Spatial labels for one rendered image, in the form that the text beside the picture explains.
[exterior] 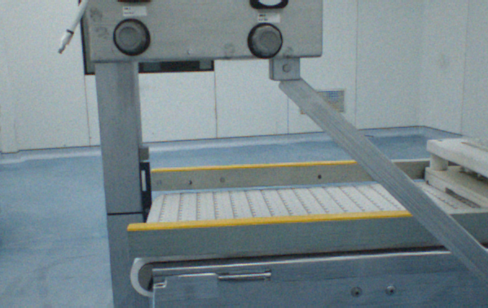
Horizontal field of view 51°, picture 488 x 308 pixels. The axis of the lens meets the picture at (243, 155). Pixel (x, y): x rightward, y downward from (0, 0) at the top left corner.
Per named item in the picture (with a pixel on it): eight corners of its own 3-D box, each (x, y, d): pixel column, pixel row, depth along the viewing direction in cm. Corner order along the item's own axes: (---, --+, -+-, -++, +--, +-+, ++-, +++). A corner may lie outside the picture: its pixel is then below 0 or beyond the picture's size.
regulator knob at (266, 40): (250, 59, 46) (248, 11, 45) (247, 59, 48) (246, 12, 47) (287, 59, 46) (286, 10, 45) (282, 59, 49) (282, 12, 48)
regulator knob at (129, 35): (110, 56, 45) (107, 3, 44) (115, 56, 47) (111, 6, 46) (149, 55, 45) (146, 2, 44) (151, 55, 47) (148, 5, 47)
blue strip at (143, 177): (147, 279, 85) (139, 162, 81) (147, 278, 85) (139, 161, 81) (156, 279, 85) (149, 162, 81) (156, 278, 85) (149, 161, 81)
